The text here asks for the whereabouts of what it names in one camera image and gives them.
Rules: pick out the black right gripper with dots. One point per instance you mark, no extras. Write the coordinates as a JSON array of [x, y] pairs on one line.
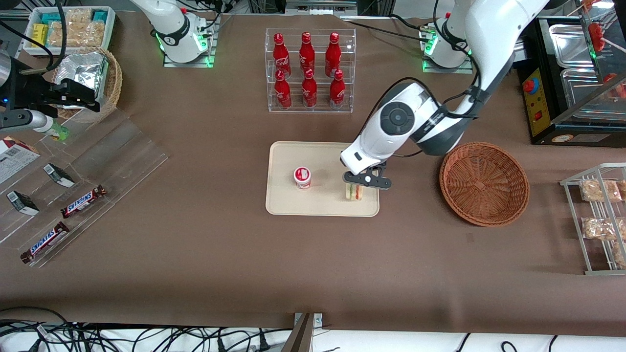
[[30, 92]]

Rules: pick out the triangular sandwich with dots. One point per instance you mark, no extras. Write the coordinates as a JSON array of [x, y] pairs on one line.
[[355, 193]]

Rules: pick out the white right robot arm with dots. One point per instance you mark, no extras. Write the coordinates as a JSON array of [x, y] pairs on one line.
[[171, 27]]

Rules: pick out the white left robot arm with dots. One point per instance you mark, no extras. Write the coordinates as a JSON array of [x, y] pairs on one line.
[[406, 122]]

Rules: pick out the beige plastic tray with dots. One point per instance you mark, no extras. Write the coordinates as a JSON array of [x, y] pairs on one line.
[[323, 200]]

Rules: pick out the tan wicker basket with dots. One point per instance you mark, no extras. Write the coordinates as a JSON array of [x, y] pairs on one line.
[[113, 80]]

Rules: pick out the brown round wicker basket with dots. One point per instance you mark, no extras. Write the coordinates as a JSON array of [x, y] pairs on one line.
[[484, 186]]

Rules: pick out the silver foil bag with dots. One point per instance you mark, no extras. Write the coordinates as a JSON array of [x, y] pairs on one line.
[[85, 71]]

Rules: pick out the green label drink bottle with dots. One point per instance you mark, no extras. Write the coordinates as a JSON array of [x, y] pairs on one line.
[[58, 131]]

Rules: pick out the red white yogurt cup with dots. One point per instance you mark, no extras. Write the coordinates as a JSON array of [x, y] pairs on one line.
[[302, 177]]

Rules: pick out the clear bag of crackers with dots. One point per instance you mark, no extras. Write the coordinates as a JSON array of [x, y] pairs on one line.
[[76, 29]]

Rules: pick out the yellow snack box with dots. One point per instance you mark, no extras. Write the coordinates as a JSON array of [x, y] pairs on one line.
[[39, 35]]

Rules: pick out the clear acrylic stepped display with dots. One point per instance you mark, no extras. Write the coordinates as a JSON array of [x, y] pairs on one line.
[[122, 156]]

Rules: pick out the white plastic bin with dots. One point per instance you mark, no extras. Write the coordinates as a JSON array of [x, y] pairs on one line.
[[110, 29]]

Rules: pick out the small black white box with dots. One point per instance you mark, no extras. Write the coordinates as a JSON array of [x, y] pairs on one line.
[[22, 203], [58, 175]]

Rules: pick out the teal snack box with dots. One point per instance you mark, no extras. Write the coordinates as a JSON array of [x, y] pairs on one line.
[[100, 16], [50, 18]]

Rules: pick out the white printed cardboard package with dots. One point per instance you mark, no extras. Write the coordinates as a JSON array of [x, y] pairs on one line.
[[12, 159]]

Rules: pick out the red cola bottle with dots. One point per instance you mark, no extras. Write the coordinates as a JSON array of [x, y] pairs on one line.
[[309, 92], [306, 51], [333, 54], [337, 93], [279, 51], [282, 93]]

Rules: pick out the Snickers chocolate bar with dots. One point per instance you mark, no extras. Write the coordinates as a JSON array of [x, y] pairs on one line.
[[83, 201], [45, 242]]

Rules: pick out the clear acrylic bottle rack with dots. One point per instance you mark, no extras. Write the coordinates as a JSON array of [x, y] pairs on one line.
[[352, 63]]

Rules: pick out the red emergency stop button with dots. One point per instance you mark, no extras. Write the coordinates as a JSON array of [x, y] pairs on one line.
[[529, 86]]

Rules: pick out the black hot food case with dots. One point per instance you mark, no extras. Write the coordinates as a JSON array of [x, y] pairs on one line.
[[543, 63]]

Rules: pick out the clear bag of snack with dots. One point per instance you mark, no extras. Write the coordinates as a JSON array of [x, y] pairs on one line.
[[601, 228], [621, 254], [599, 190]]

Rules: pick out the steel food pan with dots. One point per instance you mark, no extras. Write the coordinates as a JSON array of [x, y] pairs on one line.
[[570, 46], [577, 85]]

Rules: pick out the red skewered food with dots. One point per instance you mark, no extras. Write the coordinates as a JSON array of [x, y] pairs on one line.
[[595, 36]]

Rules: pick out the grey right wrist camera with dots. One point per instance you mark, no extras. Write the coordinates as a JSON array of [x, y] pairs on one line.
[[22, 120]]

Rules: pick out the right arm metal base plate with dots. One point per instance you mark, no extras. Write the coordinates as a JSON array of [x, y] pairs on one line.
[[212, 46]]

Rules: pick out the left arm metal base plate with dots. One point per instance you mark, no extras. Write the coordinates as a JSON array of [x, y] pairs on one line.
[[440, 70]]

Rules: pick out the metal table bracket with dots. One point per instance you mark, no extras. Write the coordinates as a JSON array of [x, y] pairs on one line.
[[304, 332]]

